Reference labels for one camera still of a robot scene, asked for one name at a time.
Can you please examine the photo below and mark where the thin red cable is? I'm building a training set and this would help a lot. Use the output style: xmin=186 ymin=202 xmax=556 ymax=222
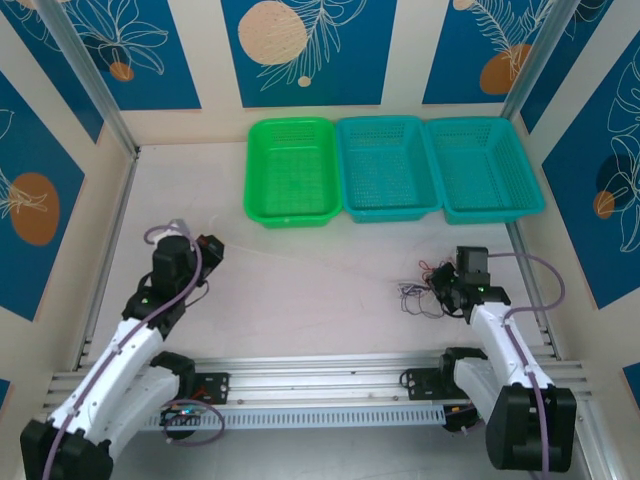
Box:
xmin=418 ymin=256 xmax=454 ymax=282

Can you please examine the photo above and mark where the thin purple cable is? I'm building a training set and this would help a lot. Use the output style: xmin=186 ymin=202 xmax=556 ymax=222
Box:
xmin=396 ymin=281 xmax=444 ymax=319

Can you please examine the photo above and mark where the green plastic basket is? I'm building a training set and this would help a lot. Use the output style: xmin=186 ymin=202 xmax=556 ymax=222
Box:
xmin=243 ymin=116 xmax=344 ymax=231

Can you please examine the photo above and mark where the teal plastic basket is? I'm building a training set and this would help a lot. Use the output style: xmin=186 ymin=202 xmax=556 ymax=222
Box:
xmin=334 ymin=115 xmax=444 ymax=225
xmin=424 ymin=116 xmax=546 ymax=226

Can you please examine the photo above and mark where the small circuit board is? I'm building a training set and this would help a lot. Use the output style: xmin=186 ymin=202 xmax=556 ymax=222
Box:
xmin=159 ymin=406 xmax=206 ymax=427
xmin=446 ymin=403 xmax=482 ymax=434

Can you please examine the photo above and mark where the aluminium side rail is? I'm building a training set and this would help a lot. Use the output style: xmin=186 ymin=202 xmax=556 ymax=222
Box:
xmin=73 ymin=147 xmax=141 ymax=372
xmin=506 ymin=219 xmax=562 ymax=362

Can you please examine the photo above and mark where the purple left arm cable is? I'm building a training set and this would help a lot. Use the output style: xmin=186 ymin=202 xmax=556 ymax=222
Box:
xmin=42 ymin=223 xmax=226 ymax=480

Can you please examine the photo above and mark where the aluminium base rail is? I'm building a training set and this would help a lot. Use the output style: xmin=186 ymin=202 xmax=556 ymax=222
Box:
xmin=47 ymin=352 xmax=587 ymax=417

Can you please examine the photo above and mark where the grey slotted cable duct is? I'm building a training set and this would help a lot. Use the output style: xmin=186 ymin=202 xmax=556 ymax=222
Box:
xmin=142 ymin=403 xmax=447 ymax=432

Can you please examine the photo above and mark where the aluminium corner post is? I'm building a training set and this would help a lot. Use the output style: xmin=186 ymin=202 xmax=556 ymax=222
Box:
xmin=37 ymin=0 xmax=142 ymax=161
xmin=501 ymin=0 xmax=582 ymax=122

